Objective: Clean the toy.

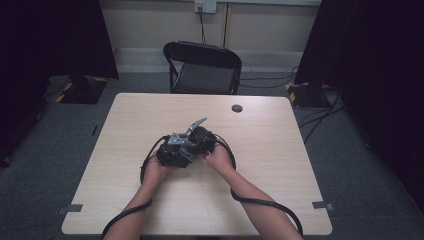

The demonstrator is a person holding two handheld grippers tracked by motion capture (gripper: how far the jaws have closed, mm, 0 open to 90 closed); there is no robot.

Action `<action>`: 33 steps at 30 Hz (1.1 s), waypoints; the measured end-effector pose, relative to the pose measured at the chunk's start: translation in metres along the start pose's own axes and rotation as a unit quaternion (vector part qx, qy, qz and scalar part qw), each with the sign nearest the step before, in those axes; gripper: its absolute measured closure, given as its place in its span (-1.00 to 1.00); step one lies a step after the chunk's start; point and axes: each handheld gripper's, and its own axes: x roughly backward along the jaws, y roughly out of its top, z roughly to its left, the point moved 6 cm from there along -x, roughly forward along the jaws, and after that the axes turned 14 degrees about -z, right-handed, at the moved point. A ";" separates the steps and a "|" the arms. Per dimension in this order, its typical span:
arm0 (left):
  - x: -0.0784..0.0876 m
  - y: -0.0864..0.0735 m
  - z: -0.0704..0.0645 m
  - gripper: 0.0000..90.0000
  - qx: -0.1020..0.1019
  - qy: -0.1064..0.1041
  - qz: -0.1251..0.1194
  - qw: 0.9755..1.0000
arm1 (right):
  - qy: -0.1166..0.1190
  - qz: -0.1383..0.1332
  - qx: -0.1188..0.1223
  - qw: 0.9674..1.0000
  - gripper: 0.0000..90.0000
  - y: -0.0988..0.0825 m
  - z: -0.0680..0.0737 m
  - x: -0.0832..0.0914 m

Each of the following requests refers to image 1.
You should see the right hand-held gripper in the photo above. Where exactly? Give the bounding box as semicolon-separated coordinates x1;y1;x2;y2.
184;117;218;156

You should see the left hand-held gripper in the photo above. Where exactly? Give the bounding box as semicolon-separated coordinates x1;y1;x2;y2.
156;131;194;169

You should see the person's left hand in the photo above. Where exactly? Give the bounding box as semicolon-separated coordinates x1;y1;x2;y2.
141;154;174;188

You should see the person's right hand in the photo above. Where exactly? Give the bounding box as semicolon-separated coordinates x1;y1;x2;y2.
203;143;236;178

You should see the black folding chair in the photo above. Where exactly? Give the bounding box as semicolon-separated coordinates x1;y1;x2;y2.
162;40;243;96

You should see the black stand base striped tape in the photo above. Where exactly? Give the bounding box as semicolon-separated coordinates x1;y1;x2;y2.
54;74;109;105
284;81;331;109

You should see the grey tape strip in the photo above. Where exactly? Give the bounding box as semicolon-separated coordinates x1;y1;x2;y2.
311;200;335;212
56;203;84;216

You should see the black curtain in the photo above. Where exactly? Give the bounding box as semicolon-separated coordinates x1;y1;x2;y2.
294;0;424;214
0;0;120;168

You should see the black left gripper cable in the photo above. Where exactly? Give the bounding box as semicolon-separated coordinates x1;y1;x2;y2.
101;134;168;239

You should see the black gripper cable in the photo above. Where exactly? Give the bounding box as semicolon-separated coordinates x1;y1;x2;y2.
213;133;304;238
101;134;168;239

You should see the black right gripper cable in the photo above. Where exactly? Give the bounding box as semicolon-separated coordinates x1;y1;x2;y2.
213;133;304;238

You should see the black floor cable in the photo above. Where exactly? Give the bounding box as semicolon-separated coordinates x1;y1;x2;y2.
239;65;299;90

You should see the black socket cable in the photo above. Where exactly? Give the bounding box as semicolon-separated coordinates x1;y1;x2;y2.
198;6;207;45

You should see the bundle of black floor cables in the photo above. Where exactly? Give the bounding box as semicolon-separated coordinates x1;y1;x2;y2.
298;93;346;144

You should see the white wall socket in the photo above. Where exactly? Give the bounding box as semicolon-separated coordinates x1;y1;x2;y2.
194;0;218;14

